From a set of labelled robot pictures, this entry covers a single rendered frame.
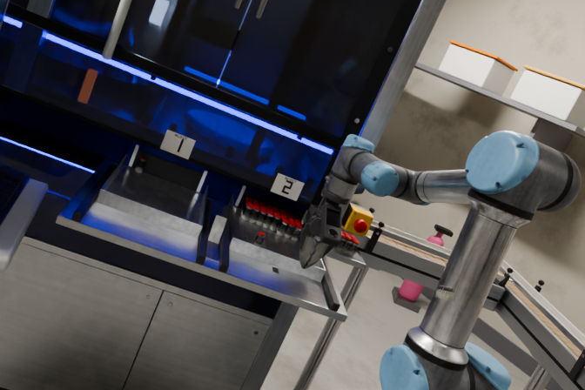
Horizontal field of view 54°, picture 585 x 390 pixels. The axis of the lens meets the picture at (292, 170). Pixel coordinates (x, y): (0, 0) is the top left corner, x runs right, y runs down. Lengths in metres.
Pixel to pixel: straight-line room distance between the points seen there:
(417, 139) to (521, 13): 1.25
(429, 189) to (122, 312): 1.02
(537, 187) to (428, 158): 3.80
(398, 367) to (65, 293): 1.11
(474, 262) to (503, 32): 3.83
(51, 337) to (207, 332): 0.47
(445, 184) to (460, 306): 0.34
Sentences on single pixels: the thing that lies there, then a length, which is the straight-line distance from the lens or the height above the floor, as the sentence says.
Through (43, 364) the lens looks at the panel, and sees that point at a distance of 2.01.
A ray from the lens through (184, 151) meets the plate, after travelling 1.65.
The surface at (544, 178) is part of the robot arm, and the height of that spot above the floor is 1.38.
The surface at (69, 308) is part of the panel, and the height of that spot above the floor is 0.42.
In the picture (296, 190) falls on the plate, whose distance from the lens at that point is 1.69.
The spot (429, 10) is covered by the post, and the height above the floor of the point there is 1.64.
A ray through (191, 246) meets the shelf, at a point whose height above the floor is 0.88.
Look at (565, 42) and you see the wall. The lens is 4.57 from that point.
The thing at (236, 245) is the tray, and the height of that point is 0.90.
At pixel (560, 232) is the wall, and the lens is 4.30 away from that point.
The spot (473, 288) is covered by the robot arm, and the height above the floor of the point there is 1.16.
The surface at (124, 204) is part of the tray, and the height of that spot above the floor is 0.90.
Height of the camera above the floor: 1.43
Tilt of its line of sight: 12 degrees down
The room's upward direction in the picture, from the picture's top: 24 degrees clockwise
